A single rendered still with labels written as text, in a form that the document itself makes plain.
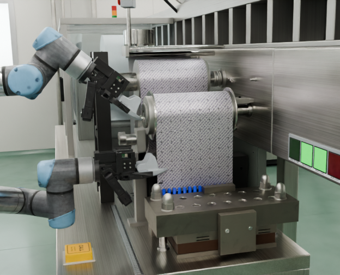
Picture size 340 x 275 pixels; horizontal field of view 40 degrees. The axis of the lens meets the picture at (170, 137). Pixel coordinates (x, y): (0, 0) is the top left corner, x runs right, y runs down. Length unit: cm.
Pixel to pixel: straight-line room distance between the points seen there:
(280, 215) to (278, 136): 22
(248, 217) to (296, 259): 17
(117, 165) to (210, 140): 29
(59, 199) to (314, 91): 72
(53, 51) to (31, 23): 558
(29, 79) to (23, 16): 573
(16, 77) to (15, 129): 581
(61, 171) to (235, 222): 49
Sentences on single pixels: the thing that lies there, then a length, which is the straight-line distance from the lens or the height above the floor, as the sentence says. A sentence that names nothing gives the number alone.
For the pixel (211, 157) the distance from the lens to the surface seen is 140.
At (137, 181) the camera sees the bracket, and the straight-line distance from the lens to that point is 144.
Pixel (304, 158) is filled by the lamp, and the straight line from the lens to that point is 119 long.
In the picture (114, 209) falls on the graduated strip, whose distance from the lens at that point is 164.
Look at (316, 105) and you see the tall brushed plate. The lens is 114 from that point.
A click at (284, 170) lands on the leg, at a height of 102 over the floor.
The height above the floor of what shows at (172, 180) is 106.
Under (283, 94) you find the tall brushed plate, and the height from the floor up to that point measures 132.
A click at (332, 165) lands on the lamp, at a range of 109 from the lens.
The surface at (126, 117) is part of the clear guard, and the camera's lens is 237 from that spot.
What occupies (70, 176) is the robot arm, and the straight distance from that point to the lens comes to 130.
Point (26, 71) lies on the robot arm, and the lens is 116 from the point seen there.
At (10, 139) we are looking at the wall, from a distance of 699.
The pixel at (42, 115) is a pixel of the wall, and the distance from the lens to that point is 691.
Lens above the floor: 144
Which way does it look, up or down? 11 degrees down
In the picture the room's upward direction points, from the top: 1 degrees counter-clockwise
